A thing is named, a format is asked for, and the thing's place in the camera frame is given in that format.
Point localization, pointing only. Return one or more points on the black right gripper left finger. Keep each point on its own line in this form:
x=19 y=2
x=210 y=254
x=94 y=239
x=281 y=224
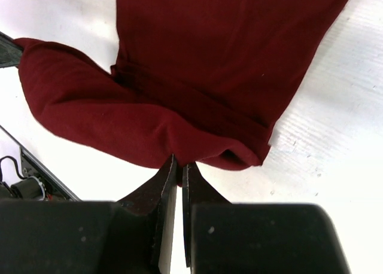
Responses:
x=133 y=235

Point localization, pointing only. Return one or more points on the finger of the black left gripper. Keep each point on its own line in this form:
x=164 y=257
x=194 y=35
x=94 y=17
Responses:
x=10 y=53

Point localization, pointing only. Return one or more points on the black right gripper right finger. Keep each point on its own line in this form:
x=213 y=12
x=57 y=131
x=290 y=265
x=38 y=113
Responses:
x=225 y=237

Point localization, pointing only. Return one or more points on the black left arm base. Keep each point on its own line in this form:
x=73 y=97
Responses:
x=35 y=182

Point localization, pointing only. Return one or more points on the dark red t-shirt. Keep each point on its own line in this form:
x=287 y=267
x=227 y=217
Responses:
x=201 y=80

